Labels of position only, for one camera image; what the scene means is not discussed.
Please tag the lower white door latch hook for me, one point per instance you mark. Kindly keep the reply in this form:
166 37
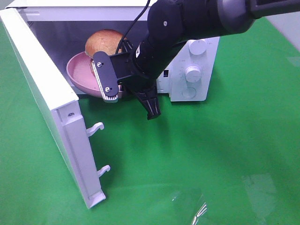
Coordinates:
103 170

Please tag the white microwave oven body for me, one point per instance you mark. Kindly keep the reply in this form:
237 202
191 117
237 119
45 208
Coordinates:
51 35

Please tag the white microwave knob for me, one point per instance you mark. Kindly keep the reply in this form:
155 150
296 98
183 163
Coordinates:
197 47
193 74

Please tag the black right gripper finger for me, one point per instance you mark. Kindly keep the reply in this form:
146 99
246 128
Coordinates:
105 77
149 100

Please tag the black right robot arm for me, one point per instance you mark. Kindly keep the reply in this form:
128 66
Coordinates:
171 23

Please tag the white microwave door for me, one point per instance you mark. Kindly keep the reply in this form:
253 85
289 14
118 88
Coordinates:
58 104

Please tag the round white door-release button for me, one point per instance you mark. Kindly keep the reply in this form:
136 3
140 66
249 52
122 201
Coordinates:
189 92

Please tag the upper white microwave knob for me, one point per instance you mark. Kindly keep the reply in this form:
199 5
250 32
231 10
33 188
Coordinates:
197 47

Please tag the white door latch hook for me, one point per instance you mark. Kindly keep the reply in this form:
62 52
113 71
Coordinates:
103 170
92 130

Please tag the pink round plate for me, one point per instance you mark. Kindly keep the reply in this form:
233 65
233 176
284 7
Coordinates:
80 71

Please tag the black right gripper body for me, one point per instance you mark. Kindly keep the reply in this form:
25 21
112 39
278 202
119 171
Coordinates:
140 70

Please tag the burger with brown bun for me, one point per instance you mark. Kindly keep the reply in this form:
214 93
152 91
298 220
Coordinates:
105 40

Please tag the lower white microwave knob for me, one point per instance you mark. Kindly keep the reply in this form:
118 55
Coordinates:
193 74

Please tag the upper white door latch hook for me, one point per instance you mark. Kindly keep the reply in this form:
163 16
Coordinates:
92 130

